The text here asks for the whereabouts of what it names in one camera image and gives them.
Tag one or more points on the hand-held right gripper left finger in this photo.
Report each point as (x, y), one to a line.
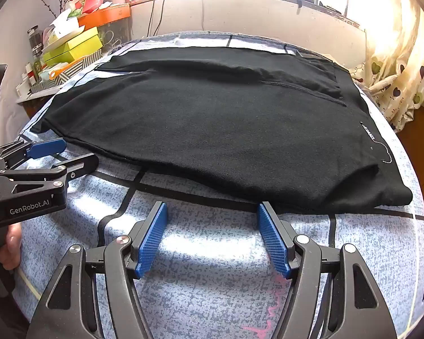
(152, 240)

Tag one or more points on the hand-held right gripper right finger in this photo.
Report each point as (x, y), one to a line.
(274, 240)

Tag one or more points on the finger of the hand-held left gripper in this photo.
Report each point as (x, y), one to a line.
(46, 147)
(81, 162)

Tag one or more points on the black pants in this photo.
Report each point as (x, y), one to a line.
(215, 130)

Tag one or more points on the person's left hand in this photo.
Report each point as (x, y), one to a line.
(10, 250)

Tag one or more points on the white shelf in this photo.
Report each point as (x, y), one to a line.
(31, 97)

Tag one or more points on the blue checked blanket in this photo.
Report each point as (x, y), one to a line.
(205, 282)

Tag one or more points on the grey striped box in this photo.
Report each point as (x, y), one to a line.
(81, 65)

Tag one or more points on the small lime green box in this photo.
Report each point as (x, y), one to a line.
(58, 57)

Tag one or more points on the dark jar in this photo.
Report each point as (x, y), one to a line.
(35, 40)

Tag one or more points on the large lime green box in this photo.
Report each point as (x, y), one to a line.
(81, 40)

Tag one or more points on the white tissue paper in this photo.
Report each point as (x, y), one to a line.
(65, 24)

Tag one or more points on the orange box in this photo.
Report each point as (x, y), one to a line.
(106, 16)

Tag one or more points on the black flat case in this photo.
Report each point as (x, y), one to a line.
(309, 56)

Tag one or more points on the heart print curtain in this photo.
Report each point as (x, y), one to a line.
(399, 70)

